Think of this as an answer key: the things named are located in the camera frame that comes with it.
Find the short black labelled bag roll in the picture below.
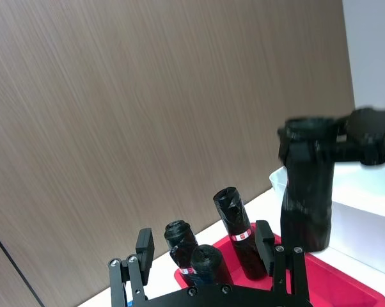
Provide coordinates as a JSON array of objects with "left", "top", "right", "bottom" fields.
[{"left": 164, "top": 219, "right": 200, "bottom": 276}]

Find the tall black labelled bag roll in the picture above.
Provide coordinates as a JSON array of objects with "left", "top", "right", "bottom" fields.
[{"left": 212, "top": 186, "right": 267, "bottom": 279}]

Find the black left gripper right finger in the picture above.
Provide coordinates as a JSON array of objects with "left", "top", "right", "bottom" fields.
[{"left": 255, "top": 219, "right": 312, "bottom": 307}]

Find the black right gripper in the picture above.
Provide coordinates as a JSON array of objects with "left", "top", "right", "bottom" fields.
[{"left": 278, "top": 107, "right": 385, "bottom": 167}]

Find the red plastic tray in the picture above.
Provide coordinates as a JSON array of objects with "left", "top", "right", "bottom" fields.
[{"left": 174, "top": 231, "right": 385, "bottom": 307}]

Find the brown wood-grain wall panel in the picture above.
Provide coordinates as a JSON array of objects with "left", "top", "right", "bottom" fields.
[{"left": 0, "top": 0, "right": 356, "bottom": 307}]

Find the large black bag roll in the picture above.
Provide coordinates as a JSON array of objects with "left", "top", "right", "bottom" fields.
[{"left": 277, "top": 116, "right": 336, "bottom": 253}]

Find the pale white wall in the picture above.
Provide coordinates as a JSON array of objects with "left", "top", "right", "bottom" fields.
[{"left": 341, "top": 0, "right": 385, "bottom": 111}]

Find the white plastic bin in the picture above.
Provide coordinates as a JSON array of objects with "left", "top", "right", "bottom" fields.
[{"left": 269, "top": 161, "right": 385, "bottom": 279}]

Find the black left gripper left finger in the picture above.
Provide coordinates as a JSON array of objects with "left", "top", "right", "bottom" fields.
[{"left": 108, "top": 227, "right": 156, "bottom": 307}]

